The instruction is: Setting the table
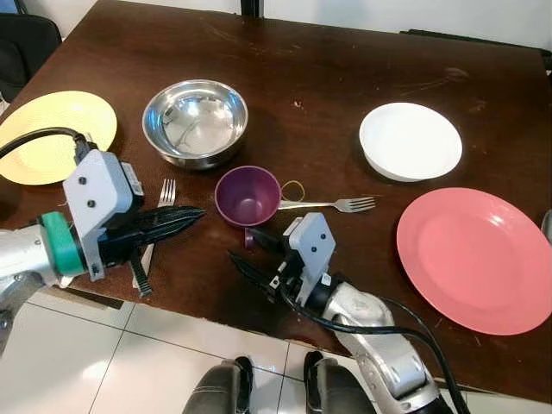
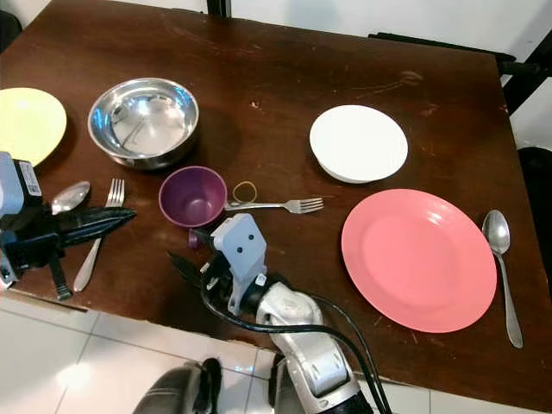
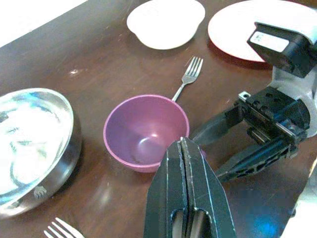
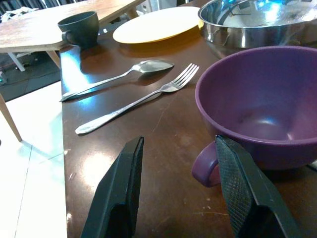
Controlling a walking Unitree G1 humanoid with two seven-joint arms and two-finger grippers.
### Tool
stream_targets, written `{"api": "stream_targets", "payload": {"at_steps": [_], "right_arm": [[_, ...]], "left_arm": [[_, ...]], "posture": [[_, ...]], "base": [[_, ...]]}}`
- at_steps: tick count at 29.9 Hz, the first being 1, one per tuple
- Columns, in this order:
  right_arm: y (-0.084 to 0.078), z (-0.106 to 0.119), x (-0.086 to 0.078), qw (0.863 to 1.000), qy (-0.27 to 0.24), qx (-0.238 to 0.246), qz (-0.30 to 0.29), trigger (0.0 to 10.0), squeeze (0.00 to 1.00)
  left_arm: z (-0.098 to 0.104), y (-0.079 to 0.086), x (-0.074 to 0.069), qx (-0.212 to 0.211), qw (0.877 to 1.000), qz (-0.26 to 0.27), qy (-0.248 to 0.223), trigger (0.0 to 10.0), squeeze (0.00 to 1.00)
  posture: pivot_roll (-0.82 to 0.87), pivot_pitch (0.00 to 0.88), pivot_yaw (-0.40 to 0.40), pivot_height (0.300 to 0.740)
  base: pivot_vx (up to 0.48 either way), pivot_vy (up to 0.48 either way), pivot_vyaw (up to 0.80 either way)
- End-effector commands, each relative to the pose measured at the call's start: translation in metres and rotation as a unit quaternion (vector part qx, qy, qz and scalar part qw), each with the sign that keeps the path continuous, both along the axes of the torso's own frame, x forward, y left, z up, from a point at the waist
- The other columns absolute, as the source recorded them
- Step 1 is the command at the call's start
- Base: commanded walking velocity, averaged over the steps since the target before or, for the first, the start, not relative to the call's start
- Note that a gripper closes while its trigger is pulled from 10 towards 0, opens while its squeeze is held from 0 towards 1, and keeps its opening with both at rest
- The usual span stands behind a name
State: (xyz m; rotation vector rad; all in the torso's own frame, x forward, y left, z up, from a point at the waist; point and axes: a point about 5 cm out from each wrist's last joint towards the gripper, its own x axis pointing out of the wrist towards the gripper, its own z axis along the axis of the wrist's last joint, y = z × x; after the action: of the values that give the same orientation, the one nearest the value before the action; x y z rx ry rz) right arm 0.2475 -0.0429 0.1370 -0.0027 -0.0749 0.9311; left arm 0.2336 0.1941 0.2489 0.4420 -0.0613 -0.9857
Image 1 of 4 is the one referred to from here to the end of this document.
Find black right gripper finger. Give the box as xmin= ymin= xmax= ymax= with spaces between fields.
xmin=228 ymin=250 xmax=283 ymax=293
xmin=250 ymin=229 xmax=294 ymax=258

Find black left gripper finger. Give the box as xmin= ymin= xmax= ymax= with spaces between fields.
xmin=142 ymin=219 xmax=196 ymax=253
xmin=154 ymin=205 xmax=207 ymax=230

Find purple cup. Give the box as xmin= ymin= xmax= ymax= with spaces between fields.
xmin=214 ymin=166 xmax=283 ymax=251

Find white bowl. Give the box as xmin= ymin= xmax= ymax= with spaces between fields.
xmin=359 ymin=102 xmax=464 ymax=183

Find steel fork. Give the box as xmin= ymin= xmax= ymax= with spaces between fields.
xmin=129 ymin=179 xmax=178 ymax=290
xmin=278 ymin=196 xmax=378 ymax=214

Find yellow rubber band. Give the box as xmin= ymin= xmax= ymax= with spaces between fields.
xmin=281 ymin=180 xmax=306 ymax=204

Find steel bowl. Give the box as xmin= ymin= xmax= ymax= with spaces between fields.
xmin=142 ymin=79 xmax=249 ymax=171

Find pink plate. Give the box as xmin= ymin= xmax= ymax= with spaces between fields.
xmin=396 ymin=187 xmax=552 ymax=336

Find grey robot left leg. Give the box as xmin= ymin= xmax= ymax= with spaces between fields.
xmin=184 ymin=354 xmax=257 ymax=414

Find grey robot leg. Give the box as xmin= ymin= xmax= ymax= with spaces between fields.
xmin=302 ymin=349 xmax=373 ymax=414
xmin=184 ymin=354 xmax=257 ymax=414

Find grey robot right leg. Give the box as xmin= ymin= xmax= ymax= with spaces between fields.
xmin=302 ymin=349 xmax=373 ymax=414

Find yellow plate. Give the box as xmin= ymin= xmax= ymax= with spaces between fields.
xmin=0 ymin=91 xmax=118 ymax=186

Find dark wood table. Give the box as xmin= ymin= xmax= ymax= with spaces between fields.
xmin=0 ymin=0 xmax=552 ymax=405

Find black chair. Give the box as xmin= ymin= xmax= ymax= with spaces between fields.
xmin=0 ymin=13 xmax=63 ymax=103

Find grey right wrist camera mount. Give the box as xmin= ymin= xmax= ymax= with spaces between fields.
xmin=285 ymin=211 xmax=338 ymax=291

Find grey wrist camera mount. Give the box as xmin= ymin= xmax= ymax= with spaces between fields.
xmin=285 ymin=211 xmax=338 ymax=291
xmin=63 ymin=149 xmax=144 ymax=282

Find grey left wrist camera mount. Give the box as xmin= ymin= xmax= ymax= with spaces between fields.
xmin=63 ymin=149 xmax=144 ymax=282

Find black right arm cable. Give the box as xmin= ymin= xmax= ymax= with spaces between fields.
xmin=274 ymin=272 xmax=471 ymax=414

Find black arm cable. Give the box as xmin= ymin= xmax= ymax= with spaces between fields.
xmin=274 ymin=272 xmax=471 ymax=414
xmin=0 ymin=127 xmax=94 ymax=165

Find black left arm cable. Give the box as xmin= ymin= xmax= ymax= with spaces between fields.
xmin=0 ymin=127 xmax=94 ymax=165

